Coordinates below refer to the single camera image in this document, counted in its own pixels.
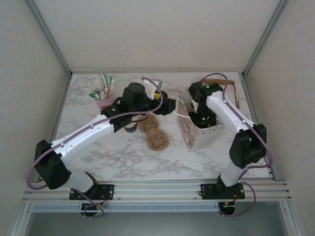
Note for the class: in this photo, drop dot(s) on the brown pulp cup carrier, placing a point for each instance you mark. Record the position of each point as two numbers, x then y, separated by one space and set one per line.
155 137

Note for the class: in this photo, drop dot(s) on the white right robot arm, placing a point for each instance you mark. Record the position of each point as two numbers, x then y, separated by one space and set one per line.
221 108

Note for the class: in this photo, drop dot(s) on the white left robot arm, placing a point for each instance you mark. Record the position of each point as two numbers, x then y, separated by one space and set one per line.
83 135

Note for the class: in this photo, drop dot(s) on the green tipped white packet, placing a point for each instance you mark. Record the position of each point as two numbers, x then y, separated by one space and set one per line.
112 82
104 78
93 95

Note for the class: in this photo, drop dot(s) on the brown wooden stirrer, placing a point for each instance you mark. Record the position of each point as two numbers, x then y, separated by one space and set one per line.
107 91

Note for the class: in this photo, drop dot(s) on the pink stick holder cup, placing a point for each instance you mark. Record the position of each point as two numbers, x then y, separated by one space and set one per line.
105 102

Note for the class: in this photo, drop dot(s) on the brown cardboard napkin tray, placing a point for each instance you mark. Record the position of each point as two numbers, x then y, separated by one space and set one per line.
236 93

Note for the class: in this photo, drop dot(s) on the white paper stick packet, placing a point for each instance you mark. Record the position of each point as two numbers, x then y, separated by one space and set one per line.
96 83
91 89

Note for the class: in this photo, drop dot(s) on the black controller board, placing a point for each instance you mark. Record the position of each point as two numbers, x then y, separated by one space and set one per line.
92 209
227 209

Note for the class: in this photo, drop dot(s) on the aluminium table side rail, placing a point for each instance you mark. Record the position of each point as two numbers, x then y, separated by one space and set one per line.
61 105
258 118

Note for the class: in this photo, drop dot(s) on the aluminium frame post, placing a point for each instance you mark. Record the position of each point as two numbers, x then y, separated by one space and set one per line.
265 37
49 37

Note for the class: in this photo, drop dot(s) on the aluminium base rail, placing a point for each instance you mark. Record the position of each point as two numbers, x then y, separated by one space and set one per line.
160 190

